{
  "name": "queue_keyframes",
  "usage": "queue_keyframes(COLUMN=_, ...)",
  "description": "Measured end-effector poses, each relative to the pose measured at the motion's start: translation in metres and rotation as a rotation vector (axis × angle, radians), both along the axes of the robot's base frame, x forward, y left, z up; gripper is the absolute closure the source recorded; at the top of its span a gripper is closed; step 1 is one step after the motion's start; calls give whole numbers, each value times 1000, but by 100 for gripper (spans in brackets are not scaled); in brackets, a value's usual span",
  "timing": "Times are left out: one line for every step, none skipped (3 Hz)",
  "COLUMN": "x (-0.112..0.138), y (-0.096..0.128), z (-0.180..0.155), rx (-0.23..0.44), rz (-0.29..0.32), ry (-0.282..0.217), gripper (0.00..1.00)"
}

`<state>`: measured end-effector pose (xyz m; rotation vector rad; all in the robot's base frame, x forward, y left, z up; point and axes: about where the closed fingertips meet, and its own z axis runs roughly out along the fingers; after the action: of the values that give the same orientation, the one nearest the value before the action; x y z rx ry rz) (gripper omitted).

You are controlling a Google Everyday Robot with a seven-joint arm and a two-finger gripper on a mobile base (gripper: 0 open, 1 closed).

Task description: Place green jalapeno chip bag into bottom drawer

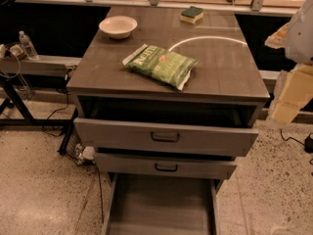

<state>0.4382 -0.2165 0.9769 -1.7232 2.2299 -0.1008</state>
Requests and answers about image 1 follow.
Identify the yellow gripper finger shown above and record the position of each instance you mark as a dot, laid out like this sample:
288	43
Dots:
296	94
277	40

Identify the green jalapeno chip bag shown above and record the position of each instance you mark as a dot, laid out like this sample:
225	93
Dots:
160	64

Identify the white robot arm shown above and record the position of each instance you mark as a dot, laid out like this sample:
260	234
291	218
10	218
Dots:
296	37

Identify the grey drawer cabinet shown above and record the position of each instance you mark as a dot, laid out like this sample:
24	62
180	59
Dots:
168	110

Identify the grey top drawer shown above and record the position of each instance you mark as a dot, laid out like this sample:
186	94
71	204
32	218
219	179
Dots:
160	137

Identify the grey drawer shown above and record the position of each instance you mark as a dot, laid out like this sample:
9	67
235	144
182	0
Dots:
120	163
160	205
160	137

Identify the grey middle drawer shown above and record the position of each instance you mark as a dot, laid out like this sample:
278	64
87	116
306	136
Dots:
120	163

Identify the grey bottom drawer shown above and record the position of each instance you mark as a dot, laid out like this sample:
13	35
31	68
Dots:
160	205

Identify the yellow green sponge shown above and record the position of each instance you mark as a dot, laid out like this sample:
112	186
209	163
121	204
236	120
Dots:
191	15

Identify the white ceramic bowl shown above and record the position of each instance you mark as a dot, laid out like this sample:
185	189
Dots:
118	27

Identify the clear plastic water bottle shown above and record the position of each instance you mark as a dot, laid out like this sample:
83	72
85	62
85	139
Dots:
28	46

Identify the black power adapter with cable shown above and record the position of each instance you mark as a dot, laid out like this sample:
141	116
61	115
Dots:
307	143

